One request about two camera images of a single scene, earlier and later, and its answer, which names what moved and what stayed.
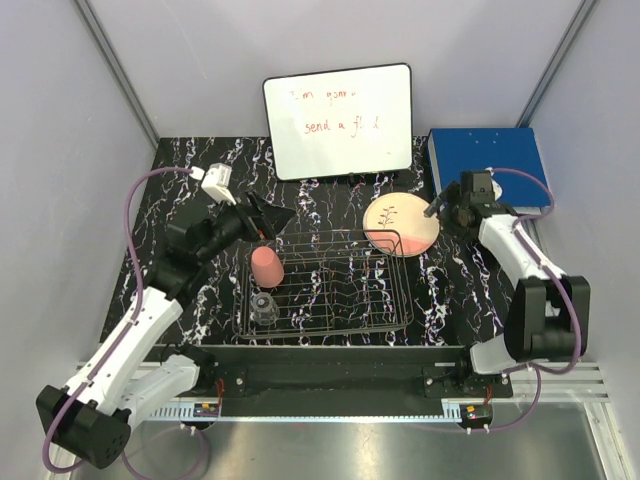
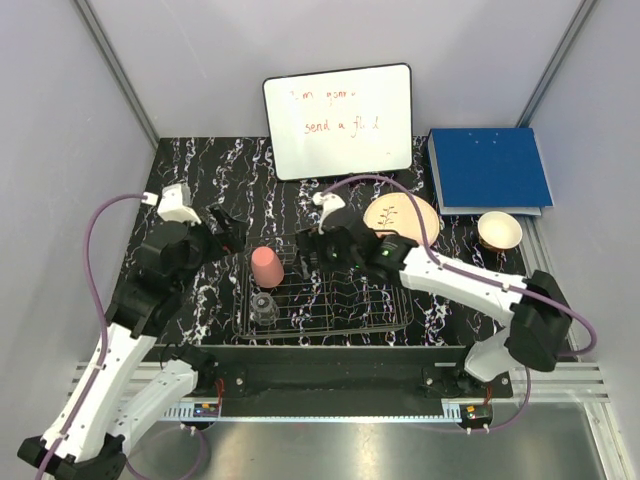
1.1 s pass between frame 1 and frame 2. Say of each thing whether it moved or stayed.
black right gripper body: moved
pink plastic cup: stayed
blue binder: stayed
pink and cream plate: stayed
